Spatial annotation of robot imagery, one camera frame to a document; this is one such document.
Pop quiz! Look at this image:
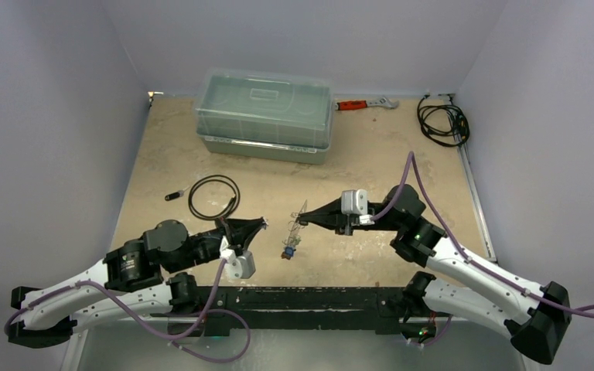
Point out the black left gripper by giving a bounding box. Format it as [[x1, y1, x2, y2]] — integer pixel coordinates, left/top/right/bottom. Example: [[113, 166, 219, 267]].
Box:
[[166, 216, 267, 273]]

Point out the metal keyring plate with keys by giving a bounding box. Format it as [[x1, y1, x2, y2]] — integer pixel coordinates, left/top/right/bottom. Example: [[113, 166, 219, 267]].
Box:
[[281, 200, 308, 260]]

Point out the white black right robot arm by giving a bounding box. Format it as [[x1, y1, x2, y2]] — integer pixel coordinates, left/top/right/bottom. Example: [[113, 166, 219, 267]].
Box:
[[296, 185, 571, 365]]

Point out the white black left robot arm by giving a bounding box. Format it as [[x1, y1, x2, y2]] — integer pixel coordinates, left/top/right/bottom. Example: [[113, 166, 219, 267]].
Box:
[[4, 217, 267, 349]]

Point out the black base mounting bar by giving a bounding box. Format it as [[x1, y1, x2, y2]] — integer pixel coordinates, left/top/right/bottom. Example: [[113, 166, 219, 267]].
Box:
[[197, 286, 432, 336]]

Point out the green clear-lid storage box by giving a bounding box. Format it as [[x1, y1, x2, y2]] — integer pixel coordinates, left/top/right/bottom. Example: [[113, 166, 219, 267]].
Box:
[[193, 68, 334, 165]]

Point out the black USB cable loop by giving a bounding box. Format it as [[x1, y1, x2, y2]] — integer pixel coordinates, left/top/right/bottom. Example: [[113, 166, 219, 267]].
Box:
[[187, 174, 241, 222]]

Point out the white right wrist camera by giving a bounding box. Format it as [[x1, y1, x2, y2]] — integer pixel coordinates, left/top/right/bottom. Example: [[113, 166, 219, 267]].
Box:
[[340, 189, 374, 225]]

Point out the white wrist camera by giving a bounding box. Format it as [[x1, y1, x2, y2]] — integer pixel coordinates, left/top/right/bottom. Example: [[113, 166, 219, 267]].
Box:
[[220, 249, 256, 280], [340, 189, 374, 225]]

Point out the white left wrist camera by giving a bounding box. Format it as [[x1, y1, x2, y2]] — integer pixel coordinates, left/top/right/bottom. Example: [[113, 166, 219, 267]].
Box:
[[220, 249, 256, 280]]

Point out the red handled adjustable wrench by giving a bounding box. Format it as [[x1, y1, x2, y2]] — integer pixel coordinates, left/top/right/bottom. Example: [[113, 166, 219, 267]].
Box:
[[335, 96, 399, 111]]

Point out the black coiled cable bundle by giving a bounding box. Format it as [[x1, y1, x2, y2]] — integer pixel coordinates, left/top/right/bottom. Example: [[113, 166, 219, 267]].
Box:
[[416, 94, 471, 148]]

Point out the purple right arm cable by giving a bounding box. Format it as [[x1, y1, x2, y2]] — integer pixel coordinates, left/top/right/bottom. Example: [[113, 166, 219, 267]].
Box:
[[370, 151, 594, 349]]

